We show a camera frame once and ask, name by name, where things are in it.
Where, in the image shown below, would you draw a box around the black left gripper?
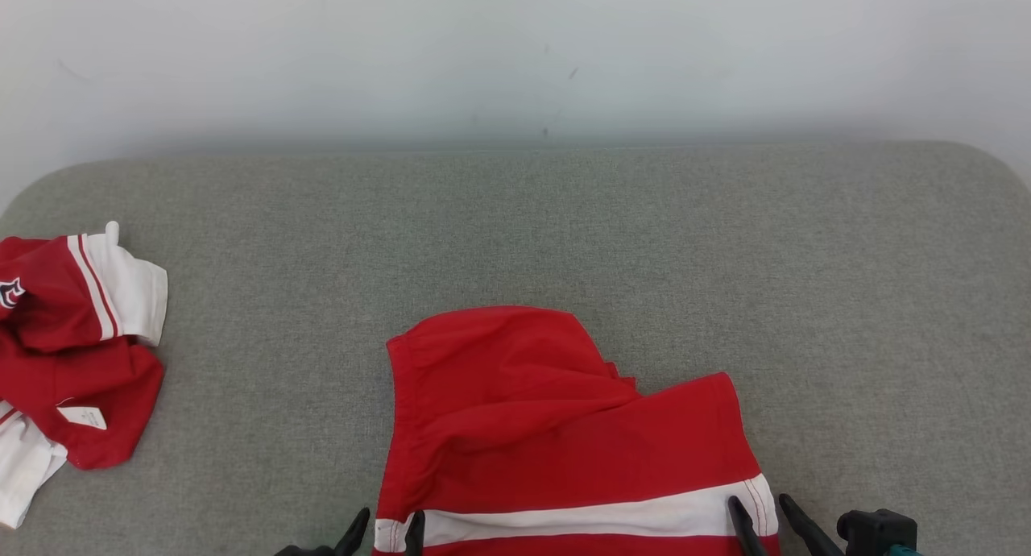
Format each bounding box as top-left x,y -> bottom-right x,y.
274,507 -> 426,556

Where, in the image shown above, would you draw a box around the red white shirt with label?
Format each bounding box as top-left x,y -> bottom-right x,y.
0,221 -> 169,529

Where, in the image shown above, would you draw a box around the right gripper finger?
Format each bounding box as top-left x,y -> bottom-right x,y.
727,496 -> 770,556
778,493 -> 847,556

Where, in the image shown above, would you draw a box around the red shorts with white stripe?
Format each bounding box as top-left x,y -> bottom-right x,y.
372,305 -> 780,556

